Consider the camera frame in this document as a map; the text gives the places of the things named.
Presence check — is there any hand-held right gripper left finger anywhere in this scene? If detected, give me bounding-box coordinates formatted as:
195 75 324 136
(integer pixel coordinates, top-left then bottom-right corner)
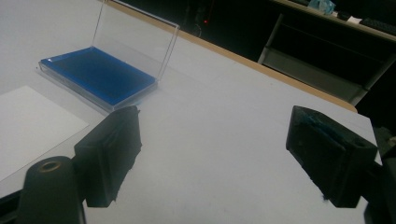
74 105 143 208

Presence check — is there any teal crumpled bag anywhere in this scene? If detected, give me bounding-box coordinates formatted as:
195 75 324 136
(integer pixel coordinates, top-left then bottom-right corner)
307 0 337 15

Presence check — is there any black keyboard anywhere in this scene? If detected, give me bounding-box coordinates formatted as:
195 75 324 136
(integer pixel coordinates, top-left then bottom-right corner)
359 17 396 36

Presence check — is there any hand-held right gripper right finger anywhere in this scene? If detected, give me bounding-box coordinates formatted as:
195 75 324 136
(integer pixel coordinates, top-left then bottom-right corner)
285 105 379 209

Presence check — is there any white paper sheet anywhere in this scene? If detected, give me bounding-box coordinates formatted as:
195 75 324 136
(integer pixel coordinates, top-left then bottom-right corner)
0 85 91 183

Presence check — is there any blue ink pad clear case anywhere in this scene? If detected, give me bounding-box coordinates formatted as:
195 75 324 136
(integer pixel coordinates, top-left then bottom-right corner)
37 0 181 113

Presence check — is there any grey metal shelf rack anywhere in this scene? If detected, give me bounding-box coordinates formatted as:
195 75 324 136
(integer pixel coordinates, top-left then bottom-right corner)
257 0 396 106

